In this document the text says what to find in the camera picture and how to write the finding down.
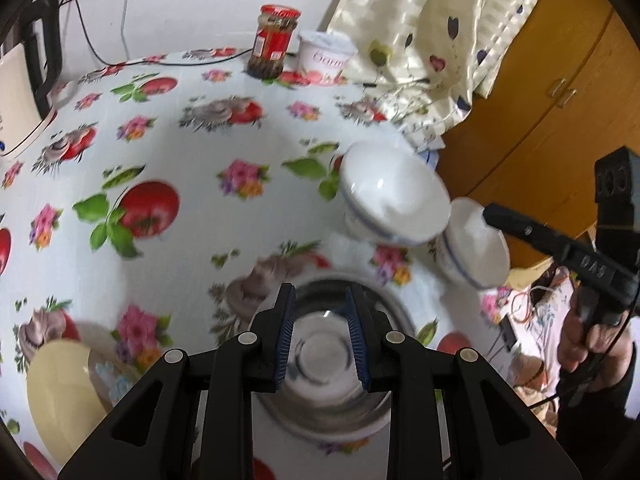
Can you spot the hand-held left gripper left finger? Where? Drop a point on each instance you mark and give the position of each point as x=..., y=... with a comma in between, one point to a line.
x=285, y=332

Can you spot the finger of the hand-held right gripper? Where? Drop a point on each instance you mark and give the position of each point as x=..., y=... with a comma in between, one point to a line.
x=525, y=232

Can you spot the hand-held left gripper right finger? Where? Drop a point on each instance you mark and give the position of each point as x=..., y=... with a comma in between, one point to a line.
x=356, y=332

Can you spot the stainless steel bowl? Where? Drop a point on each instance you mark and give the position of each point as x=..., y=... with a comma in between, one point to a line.
x=320, y=355

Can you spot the white bowl blue stripe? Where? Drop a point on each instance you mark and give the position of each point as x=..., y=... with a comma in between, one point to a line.
x=475, y=250
x=395, y=190

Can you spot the beige round plate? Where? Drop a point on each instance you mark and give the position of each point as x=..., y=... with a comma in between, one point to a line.
x=60, y=395

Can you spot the person's right forearm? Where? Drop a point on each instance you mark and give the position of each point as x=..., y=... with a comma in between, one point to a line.
x=625, y=400

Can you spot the person's right hand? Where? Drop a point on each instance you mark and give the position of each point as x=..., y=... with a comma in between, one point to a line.
x=600, y=355

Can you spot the floral bed sheet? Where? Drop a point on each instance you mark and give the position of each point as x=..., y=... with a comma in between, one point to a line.
x=535, y=320

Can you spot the wooden cabinet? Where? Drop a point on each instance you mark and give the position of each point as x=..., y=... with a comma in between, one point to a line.
x=550, y=85

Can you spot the floral tablecloth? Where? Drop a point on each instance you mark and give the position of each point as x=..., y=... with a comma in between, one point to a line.
x=200, y=185

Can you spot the cream patterned curtain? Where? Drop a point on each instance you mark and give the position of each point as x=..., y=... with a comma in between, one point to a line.
x=400, y=10

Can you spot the white yogurt cup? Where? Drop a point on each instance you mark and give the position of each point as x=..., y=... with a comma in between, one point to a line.
x=325, y=57

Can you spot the glass jar red lid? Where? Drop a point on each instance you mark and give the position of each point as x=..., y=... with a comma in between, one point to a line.
x=272, y=42

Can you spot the white electric kettle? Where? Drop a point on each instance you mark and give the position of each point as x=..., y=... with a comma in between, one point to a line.
x=20, y=95

